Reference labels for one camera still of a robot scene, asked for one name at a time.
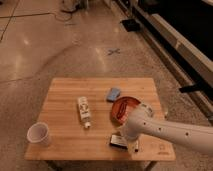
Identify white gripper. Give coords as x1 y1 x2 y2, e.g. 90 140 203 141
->
128 103 154 154

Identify black red boxed eraser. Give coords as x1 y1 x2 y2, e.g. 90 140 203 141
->
109 134 129 150

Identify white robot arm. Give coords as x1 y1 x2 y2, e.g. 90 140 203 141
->
119 103 213 156

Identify white ceramic cup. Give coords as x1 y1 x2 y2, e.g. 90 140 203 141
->
27 122 51 146

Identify orange bowl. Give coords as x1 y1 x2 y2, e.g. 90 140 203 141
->
111 96 140 124

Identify blue sponge block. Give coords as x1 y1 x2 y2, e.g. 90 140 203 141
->
106 88 120 102

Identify wooden folding table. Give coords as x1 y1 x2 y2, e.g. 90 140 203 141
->
25 78 176 163

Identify white tube bottle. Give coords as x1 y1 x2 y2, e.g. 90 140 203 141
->
77 97 91 129

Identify black floor plate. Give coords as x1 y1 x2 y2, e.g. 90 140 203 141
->
121 19 140 32

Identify white base with cables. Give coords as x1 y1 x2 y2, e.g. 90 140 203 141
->
60 0 88 13

